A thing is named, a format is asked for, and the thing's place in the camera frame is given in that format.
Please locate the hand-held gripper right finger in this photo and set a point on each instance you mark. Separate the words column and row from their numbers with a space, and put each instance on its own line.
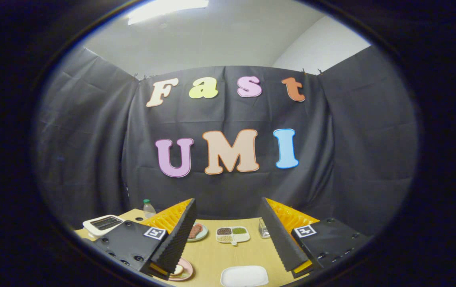
column 279, row 239

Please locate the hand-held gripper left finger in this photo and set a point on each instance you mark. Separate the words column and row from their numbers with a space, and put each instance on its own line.
column 180, row 235

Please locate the brown meat slice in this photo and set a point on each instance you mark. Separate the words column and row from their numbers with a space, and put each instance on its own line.
column 193, row 234
column 199, row 228

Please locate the light green oval plate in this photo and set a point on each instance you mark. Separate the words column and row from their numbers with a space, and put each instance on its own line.
column 204, row 235

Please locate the white bread slice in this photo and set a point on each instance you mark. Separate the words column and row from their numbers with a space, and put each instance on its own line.
column 178, row 270

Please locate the pink round plate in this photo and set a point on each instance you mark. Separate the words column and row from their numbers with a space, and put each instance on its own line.
column 188, row 271

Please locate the white divided dish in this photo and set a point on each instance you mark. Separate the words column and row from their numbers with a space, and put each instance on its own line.
column 241, row 238

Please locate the clear plastic water bottle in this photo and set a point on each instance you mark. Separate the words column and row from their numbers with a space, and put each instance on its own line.
column 149, row 210

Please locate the green beans pile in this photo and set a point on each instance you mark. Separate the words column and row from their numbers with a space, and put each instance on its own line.
column 239, row 230

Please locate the dark red beans pile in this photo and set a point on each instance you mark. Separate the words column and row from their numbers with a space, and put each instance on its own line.
column 224, row 231

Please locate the yellow soybeans pile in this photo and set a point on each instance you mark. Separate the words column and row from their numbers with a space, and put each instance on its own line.
column 224, row 238

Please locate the white square plate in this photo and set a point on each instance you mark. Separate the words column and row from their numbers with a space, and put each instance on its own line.
column 244, row 276

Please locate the white toaster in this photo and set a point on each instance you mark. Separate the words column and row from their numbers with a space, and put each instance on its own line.
column 92, row 228

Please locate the black backdrop cloth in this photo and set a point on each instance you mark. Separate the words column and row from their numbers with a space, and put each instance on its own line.
column 331, row 159

